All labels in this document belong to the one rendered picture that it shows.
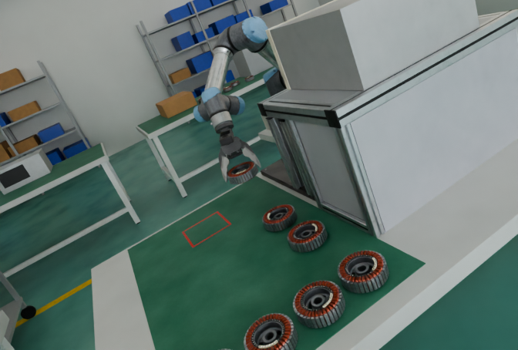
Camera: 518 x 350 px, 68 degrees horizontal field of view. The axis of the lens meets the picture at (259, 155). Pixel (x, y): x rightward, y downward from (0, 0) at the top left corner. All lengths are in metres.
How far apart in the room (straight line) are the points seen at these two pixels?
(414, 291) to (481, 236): 0.22
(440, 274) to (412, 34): 0.58
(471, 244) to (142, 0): 7.60
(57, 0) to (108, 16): 0.84
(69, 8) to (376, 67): 7.27
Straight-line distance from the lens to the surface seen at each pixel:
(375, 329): 0.87
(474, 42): 1.23
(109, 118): 7.92
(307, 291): 0.94
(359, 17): 0.99
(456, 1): 1.22
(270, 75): 2.10
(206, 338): 1.02
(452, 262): 0.97
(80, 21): 7.96
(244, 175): 1.33
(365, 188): 1.01
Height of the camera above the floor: 1.38
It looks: 19 degrees down
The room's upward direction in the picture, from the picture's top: 23 degrees counter-clockwise
